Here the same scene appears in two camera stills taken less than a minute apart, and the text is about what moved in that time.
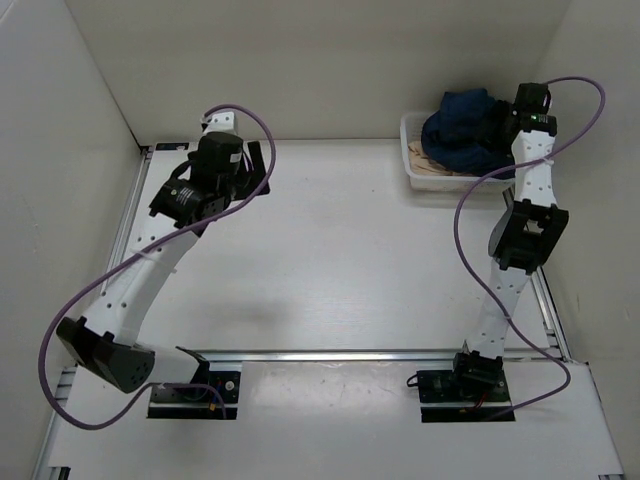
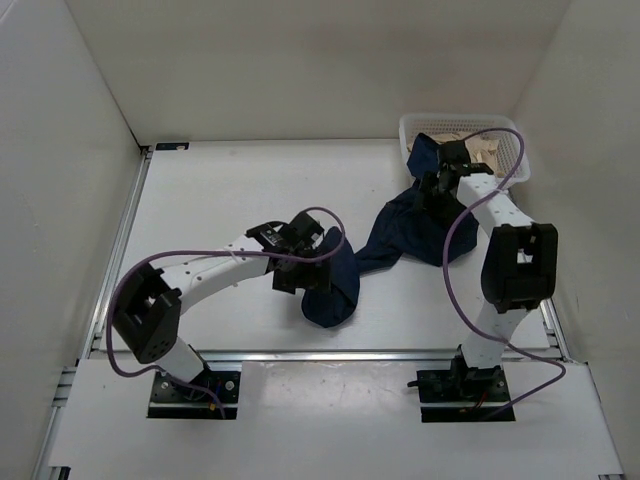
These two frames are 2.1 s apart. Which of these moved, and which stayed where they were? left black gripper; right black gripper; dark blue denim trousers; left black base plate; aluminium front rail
Moved: left black gripper; right black gripper; dark blue denim trousers
Stayed: aluminium front rail; left black base plate
